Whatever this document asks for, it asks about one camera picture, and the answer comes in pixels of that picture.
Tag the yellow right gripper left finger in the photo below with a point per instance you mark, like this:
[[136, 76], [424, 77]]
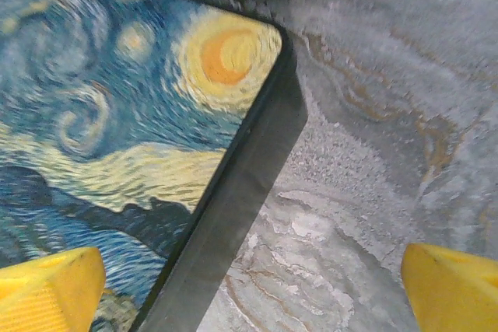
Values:
[[46, 297]]

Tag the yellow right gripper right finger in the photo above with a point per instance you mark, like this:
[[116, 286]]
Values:
[[455, 297]]

